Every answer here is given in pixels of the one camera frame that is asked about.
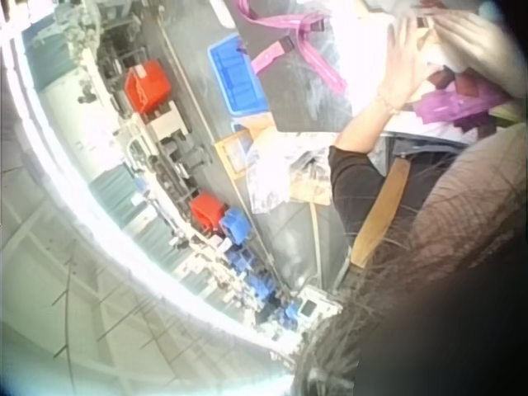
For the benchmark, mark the person's right hand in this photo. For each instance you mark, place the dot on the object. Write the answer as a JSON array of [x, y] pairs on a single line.
[[474, 39]]

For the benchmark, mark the person's left hand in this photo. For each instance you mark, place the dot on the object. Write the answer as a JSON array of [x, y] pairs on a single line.
[[402, 70]]

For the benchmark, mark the person's right fingers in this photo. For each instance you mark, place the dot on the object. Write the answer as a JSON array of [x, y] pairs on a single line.
[[441, 22]]

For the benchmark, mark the person's left fingers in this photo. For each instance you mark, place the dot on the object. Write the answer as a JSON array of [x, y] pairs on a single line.
[[402, 35]]

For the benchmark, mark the small dark buckle piece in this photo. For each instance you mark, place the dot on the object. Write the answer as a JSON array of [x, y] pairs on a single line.
[[423, 22]]

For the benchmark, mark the black work mat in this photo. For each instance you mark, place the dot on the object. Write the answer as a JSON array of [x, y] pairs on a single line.
[[305, 107]]

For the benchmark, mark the blue plastic tray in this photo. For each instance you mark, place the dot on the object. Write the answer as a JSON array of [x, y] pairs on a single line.
[[239, 76]]

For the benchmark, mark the wooden chair back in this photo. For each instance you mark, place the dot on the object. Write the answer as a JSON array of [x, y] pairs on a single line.
[[381, 214]]

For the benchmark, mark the clear plastic bag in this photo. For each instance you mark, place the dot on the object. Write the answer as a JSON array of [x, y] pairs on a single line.
[[276, 173]]

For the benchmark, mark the shallow wooden tray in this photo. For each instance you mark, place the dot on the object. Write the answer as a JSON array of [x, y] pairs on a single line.
[[233, 152]]

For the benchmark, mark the single blue plastic bin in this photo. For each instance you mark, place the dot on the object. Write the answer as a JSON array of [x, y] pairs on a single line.
[[236, 226]]

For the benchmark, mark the large red plastic bin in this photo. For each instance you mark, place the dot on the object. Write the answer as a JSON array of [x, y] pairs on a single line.
[[147, 87]]

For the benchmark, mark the small red plastic bin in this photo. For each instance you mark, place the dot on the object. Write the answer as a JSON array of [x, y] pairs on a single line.
[[205, 212]]

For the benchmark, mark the grey assembly line machinery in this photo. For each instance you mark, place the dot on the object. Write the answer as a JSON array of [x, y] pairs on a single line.
[[165, 165]]

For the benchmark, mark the white device with screen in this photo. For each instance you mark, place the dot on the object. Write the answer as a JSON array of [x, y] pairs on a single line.
[[315, 303]]

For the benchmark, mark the row of blue parts bins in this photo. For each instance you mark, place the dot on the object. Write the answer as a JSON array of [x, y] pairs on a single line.
[[257, 284]]

